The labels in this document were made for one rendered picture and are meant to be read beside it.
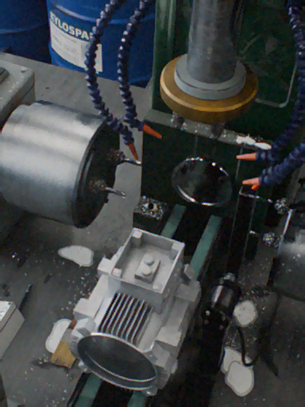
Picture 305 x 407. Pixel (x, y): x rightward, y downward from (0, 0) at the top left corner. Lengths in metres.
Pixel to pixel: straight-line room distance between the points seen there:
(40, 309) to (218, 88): 0.66
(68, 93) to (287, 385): 1.10
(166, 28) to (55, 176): 0.39
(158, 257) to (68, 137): 0.33
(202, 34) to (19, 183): 0.51
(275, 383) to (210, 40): 0.72
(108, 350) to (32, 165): 0.40
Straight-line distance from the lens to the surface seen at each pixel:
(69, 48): 3.01
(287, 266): 1.34
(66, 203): 1.43
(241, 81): 1.28
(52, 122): 1.46
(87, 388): 1.35
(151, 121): 1.50
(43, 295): 1.61
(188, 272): 1.29
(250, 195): 1.21
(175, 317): 1.25
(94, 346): 1.33
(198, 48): 1.22
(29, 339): 1.55
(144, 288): 1.19
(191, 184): 1.56
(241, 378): 1.51
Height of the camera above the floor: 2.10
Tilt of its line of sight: 47 degrees down
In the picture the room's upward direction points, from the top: 3 degrees clockwise
